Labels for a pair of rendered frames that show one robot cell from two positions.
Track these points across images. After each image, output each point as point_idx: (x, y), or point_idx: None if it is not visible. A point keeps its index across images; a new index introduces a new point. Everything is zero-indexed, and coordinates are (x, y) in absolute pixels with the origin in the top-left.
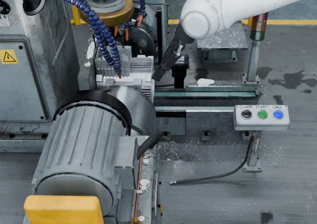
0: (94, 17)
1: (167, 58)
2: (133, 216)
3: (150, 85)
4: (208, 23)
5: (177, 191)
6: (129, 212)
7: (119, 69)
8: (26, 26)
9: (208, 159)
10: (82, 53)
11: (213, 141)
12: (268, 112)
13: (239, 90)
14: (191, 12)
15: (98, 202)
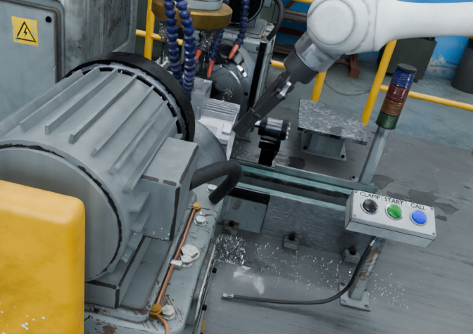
0: None
1: (263, 101)
2: (152, 302)
3: (227, 140)
4: (353, 20)
5: (231, 311)
6: (147, 292)
7: (189, 92)
8: None
9: (289, 274)
10: None
11: (300, 252)
12: (403, 211)
13: (350, 187)
14: None
15: (82, 214)
